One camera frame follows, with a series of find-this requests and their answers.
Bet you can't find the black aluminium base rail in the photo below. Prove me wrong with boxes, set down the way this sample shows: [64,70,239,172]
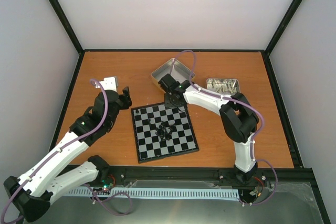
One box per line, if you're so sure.
[34,163,314,189]

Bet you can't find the gold square tin box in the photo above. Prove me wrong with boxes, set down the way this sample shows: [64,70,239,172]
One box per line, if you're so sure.
[151,58,191,93]

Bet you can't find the black chess pieces pile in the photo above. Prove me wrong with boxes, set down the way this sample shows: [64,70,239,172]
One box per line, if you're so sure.
[155,122,176,142]

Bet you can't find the light blue cable duct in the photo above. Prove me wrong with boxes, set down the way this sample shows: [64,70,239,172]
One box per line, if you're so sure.
[62,187,240,200]

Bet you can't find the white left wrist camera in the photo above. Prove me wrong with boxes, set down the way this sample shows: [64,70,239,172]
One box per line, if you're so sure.
[99,77,118,92]

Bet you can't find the white patterned tin lid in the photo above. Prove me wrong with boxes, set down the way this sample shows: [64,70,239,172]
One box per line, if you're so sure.
[206,78,240,95]

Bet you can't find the black front left frame post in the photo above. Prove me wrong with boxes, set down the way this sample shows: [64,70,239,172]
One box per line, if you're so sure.
[48,0,83,54]

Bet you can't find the black white chess board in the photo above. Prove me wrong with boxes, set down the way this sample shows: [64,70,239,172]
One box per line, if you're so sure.
[131,103,200,164]

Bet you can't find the black enclosure frame post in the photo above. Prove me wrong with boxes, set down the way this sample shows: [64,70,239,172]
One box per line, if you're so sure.
[265,0,303,56]

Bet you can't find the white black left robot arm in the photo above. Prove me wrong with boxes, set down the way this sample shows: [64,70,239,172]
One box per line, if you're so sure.
[4,87,132,222]

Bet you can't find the white chess pieces pile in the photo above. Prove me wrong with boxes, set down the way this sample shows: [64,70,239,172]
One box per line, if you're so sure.
[211,82,238,94]

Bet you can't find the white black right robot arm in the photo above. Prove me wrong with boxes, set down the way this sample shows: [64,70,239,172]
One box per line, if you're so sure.
[158,73,259,184]

